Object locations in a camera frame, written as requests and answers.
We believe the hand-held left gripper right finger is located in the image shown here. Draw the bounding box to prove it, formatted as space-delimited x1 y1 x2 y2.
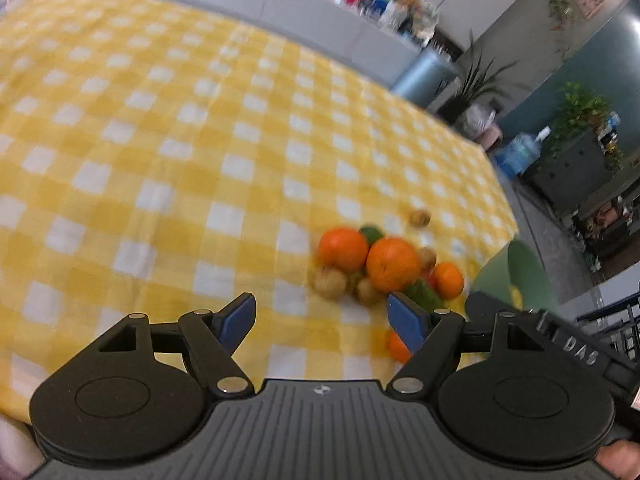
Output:
386 292 553 396

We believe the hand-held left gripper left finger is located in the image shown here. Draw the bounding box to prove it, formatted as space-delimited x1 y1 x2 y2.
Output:
97 292 257 400

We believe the small orange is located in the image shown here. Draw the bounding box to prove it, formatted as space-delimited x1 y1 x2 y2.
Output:
431 262 465 300
386 331 413 365

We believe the large orange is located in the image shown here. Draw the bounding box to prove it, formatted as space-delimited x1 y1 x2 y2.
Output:
318 227 371 273
366 236 422 293

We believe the green bowl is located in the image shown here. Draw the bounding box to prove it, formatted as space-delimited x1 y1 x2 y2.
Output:
472 239 560 313

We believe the person's right hand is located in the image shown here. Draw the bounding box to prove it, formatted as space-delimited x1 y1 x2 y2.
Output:
595 439 640 480

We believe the yellow checked tablecloth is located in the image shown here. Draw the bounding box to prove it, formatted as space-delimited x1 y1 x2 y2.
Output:
0 0 521 426

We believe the dark grey cabinet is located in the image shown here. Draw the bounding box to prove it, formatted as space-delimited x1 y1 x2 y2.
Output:
530 132 621 216

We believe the blue water jug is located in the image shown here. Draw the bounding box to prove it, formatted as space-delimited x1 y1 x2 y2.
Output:
495 126 552 178

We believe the pink stool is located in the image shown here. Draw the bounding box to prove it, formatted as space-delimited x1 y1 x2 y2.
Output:
475 125 503 151

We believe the clear plastic bag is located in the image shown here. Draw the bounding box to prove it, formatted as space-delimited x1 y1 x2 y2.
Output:
462 104 496 136

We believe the leafy ivy plant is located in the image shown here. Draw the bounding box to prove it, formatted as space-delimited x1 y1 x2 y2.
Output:
550 82 613 156

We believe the potted long-leaf plant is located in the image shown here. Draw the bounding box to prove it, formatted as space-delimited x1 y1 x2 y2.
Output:
440 30 521 126

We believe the grey round bin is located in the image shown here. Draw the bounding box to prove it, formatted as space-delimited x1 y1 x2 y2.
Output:
392 47 463 108

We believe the grey low media cabinet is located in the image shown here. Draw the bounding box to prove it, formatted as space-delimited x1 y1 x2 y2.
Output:
90 0 421 91

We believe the pile of colourful packets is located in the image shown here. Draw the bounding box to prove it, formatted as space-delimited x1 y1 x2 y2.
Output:
360 0 441 41

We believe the dark chair frame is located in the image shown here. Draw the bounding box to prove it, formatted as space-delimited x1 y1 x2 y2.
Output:
575 300 640 356

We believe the hanging wall vine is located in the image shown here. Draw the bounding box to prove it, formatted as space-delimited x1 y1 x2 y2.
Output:
545 0 576 56

